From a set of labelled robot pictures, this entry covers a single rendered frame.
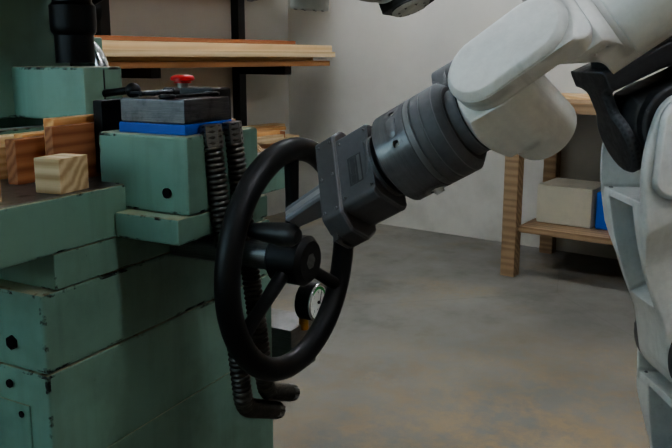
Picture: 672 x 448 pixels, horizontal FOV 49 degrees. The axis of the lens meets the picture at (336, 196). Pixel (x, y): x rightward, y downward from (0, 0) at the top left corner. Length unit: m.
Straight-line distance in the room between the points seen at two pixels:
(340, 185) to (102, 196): 0.30
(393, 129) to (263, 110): 4.25
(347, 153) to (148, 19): 3.56
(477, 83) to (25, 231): 0.47
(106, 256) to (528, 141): 0.50
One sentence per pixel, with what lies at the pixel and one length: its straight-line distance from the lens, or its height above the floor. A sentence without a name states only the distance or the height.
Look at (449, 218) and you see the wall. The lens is 4.51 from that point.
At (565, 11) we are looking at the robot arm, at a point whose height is 1.08.
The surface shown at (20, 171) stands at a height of 0.92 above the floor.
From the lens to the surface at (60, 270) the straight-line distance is 0.85.
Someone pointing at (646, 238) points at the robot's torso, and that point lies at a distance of 1.10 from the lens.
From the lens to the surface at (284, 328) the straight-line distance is 1.21.
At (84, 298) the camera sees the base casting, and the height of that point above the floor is 0.78.
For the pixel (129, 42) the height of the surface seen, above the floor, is 1.12.
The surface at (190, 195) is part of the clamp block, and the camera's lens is 0.85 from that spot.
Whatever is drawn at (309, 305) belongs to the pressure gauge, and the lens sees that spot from 1.18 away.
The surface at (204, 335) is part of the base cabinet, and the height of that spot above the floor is 0.67.
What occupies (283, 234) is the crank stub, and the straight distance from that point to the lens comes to 0.75.
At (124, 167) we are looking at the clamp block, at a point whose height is 0.92.
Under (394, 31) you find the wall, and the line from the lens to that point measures 4.61.
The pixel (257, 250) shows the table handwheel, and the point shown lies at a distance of 0.90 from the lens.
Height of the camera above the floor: 1.05
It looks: 11 degrees down
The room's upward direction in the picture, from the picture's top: straight up
